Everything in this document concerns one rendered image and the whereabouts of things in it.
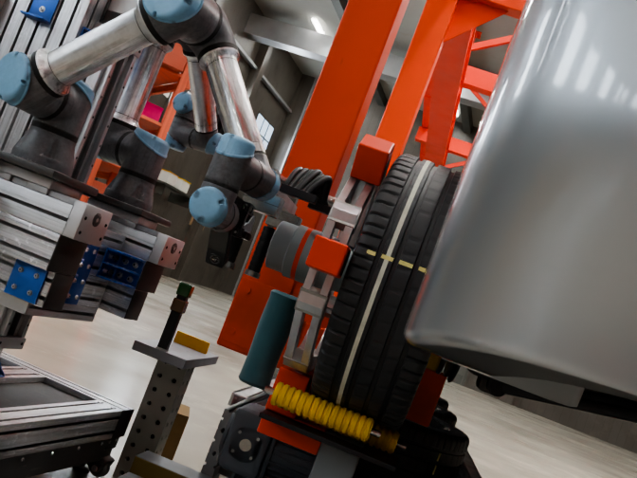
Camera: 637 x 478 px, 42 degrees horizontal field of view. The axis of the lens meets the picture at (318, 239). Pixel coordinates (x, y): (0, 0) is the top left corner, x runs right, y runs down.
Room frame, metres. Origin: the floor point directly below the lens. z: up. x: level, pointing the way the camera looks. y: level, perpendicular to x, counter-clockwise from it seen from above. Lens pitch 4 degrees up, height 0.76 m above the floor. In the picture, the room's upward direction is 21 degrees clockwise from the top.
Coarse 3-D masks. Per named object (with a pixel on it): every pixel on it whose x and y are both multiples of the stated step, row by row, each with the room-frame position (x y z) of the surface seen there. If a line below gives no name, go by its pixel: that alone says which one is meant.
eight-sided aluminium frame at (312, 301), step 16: (352, 192) 1.94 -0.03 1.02; (368, 192) 1.91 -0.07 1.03; (336, 208) 1.85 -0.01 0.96; (352, 208) 1.86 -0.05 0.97; (336, 224) 1.86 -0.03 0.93; (352, 224) 1.85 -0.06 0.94; (304, 288) 1.85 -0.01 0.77; (304, 304) 1.86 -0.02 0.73; (320, 304) 1.85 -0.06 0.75; (320, 320) 1.90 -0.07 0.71; (288, 352) 1.98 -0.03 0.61; (304, 352) 1.96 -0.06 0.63; (304, 368) 1.99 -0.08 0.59
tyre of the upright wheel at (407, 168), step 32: (416, 160) 1.97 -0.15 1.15; (384, 192) 1.84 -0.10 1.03; (416, 192) 1.85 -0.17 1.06; (448, 192) 1.86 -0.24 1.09; (384, 224) 1.80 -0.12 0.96; (416, 224) 1.80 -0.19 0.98; (352, 256) 1.80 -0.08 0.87; (384, 256) 1.78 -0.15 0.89; (416, 256) 1.77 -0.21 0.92; (352, 288) 1.78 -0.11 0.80; (384, 288) 1.78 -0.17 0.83; (416, 288) 1.76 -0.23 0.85; (352, 320) 1.80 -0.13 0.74; (384, 320) 1.78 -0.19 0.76; (320, 352) 1.86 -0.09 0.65; (384, 352) 1.81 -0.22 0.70; (416, 352) 1.78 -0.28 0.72; (320, 384) 1.93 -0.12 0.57; (352, 384) 1.89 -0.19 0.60; (384, 384) 1.84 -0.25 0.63; (416, 384) 1.82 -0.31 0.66; (384, 416) 1.93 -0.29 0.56
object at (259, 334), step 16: (272, 304) 2.22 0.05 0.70; (288, 304) 2.21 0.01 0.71; (272, 320) 2.21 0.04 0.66; (288, 320) 2.22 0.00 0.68; (256, 336) 2.23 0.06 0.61; (272, 336) 2.21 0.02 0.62; (288, 336) 2.24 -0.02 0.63; (256, 352) 2.22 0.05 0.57; (272, 352) 2.21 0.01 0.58; (256, 368) 2.21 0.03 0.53; (272, 368) 2.23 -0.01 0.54; (256, 384) 2.21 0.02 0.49
